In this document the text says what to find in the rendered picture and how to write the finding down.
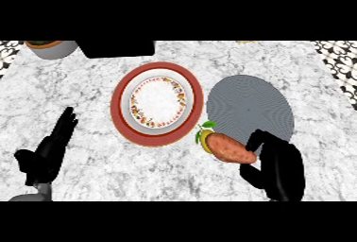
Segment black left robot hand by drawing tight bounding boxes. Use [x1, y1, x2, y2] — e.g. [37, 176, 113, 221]
[14, 106, 80, 187]

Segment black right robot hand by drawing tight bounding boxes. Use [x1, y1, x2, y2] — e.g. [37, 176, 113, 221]
[239, 129, 307, 202]

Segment red-rimmed white plate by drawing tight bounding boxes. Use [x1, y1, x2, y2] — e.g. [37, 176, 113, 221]
[110, 61, 206, 148]

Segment orange-brown sweet potato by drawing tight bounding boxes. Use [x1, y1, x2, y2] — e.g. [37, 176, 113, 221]
[206, 132, 259, 164]

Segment grey plant pot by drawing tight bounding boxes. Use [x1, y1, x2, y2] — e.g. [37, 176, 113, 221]
[24, 40, 80, 61]

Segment round grey placemat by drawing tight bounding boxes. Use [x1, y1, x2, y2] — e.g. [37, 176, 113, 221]
[206, 74, 296, 155]

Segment black appliance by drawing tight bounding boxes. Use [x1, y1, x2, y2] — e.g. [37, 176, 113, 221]
[76, 40, 157, 60]

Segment yellow lemon with green leaves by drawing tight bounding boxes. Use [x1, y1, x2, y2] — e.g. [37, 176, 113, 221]
[194, 120, 217, 155]

